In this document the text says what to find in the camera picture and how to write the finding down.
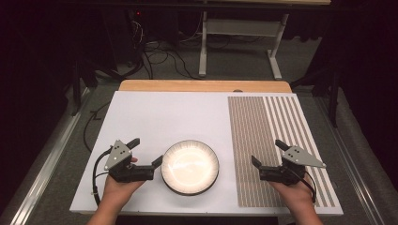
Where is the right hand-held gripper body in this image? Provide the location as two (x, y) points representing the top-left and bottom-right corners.
(258, 144), (327, 187)

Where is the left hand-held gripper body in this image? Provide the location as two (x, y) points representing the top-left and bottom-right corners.
(103, 139), (155, 184)

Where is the person's left hand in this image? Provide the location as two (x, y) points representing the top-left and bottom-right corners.
(99, 175), (145, 209)

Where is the person's right hand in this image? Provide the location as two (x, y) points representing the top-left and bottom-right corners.
(268, 176), (315, 210)

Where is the white board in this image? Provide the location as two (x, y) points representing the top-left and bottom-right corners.
(69, 90), (344, 217)

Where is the striped brown placemat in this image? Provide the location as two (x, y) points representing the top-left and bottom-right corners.
(227, 96), (336, 208)

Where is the black stand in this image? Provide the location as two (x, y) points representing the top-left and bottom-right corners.
(289, 62), (342, 128)
(69, 59), (98, 116)

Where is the wooden table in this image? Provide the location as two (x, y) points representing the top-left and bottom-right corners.
(118, 79), (293, 94)

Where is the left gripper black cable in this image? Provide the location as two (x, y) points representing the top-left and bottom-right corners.
(91, 146), (114, 207)

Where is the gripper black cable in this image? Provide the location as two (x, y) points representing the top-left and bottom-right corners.
(290, 168), (317, 204)
(91, 146), (114, 207)

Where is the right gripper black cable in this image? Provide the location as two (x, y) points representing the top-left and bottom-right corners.
(290, 168), (317, 204)

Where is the black floor cable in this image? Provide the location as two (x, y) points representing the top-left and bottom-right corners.
(83, 99), (112, 154)

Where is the aluminium rail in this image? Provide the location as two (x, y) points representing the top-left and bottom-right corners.
(314, 97), (398, 225)
(0, 87), (95, 225)

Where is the bundle of black floor cables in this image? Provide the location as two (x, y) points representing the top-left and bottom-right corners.
(130, 40), (201, 81)

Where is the white metal desk frame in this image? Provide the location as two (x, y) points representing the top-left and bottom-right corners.
(198, 10), (290, 81)

